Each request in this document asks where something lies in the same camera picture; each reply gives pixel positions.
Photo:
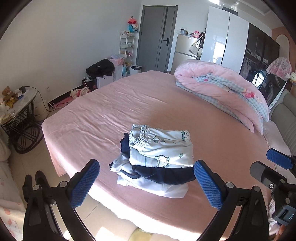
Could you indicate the pink bed sheet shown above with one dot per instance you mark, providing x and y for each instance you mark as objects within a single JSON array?
[{"x": 92, "y": 126}]

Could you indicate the pink plush on fridge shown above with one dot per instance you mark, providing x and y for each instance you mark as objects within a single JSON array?
[{"x": 195, "y": 34}]

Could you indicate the white light blue garment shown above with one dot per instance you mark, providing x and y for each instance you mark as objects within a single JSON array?
[{"x": 126, "y": 177}]

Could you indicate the cartoon print pajama pants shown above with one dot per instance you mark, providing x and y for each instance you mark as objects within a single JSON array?
[{"x": 154, "y": 147}]

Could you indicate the white shelf rack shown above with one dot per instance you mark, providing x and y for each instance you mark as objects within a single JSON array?
[{"x": 126, "y": 47}]

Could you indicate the pink hanging garment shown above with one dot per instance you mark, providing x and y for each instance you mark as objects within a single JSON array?
[{"x": 280, "y": 67}]

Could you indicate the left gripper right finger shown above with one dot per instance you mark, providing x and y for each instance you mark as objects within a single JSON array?
[{"x": 252, "y": 222}]

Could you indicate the round marble side table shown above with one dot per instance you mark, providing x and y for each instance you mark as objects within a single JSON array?
[{"x": 23, "y": 130}]

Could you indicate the silver refrigerator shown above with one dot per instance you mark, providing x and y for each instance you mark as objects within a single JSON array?
[{"x": 187, "y": 48}]

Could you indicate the black bag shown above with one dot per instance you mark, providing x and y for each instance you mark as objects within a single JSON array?
[{"x": 101, "y": 69}]

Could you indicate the pink folded quilt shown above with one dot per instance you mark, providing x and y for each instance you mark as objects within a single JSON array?
[{"x": 225, "y": 89}]

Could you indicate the black and white wardrobe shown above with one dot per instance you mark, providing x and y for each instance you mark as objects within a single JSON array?
[{"x": 237, "y": 44}]

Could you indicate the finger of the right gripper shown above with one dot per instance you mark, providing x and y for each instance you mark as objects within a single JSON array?
[{"x": 285, "y": 161}]

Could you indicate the brown teddy bear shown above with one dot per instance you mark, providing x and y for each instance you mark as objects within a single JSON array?
[{"x": 9, "y": 97}]

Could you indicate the dark navy garment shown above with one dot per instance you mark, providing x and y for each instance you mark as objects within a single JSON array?
[{"x": 141, "y": 166}]

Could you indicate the red blue plush toy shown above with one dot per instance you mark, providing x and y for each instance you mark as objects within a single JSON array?
[{"x": 132, "y": 25}]

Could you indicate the grey door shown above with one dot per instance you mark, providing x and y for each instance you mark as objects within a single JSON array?
[{"x": 156, "y": 33}]

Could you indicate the white trash bin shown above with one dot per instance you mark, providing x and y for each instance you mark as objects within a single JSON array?
[{"x": 135, "y": 69}]

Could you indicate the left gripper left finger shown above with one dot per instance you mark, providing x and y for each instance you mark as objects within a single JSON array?
[{"x": 40, "y": 222}]

